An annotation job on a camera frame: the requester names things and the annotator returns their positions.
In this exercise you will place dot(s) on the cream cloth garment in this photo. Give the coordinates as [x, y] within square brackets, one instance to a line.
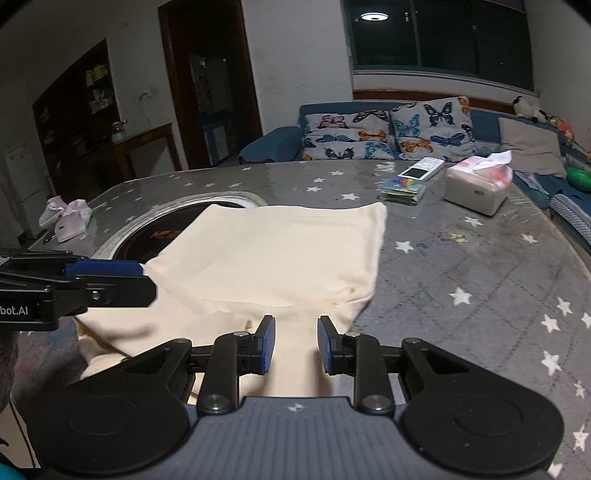
[258, 258]

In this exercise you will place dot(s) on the wooden side table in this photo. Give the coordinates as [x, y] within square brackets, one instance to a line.
[143, 145]

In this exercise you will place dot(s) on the beige cushion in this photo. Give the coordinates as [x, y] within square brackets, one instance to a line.
[531, 145]

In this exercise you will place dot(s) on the plush toys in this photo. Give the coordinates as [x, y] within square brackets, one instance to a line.
[535, 113]

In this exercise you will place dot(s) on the butterfly print cushion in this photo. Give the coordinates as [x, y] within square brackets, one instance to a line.
[431, 129]
[348, 136]

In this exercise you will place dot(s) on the blue sofa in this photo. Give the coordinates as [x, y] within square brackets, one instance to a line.
[272, 143]

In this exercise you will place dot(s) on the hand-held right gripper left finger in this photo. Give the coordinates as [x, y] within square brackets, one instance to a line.
[267, 345]

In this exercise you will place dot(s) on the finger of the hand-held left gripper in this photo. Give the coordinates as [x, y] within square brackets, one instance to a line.
[124, 290]
[106, 268]

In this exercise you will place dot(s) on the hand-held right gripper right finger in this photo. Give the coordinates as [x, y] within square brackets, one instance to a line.
[323, 346]

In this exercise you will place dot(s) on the grey striped blanket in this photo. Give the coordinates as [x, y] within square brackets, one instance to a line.
[572, 221]

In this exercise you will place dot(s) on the white tissue pack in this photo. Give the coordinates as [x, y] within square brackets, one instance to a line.
[478, 189]

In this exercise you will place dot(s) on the colourful clear packet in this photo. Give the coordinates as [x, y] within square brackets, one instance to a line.
[404, 189]

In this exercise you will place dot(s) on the dark wooden shelf cabinet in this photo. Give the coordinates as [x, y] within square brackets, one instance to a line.
[76, 120]

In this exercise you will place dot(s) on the white refrigerator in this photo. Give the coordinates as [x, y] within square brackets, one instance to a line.
[25, 184]

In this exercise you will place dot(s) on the white wall socket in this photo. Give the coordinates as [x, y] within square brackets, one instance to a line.
[145, 95]

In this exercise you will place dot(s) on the grey star-print tablecloth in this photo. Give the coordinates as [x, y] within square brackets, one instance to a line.
[461, 258]

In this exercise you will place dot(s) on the green round toy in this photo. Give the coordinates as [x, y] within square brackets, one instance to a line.
[581, 179]

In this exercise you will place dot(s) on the round built-in induction cooker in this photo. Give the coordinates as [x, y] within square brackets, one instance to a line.
[138, 240]

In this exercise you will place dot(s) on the white remote control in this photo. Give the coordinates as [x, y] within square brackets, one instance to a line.
[420, 170]

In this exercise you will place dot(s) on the dark glass window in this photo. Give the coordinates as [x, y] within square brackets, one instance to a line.
[438, 37]

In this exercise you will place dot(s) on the pale green kettle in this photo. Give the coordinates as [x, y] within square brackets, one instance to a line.
[118, 131]

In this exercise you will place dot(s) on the dark wooden door frame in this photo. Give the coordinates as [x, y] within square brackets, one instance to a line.
[207, 78]

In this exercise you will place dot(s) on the person's left forearm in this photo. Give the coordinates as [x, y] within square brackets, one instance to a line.
[8, 369]

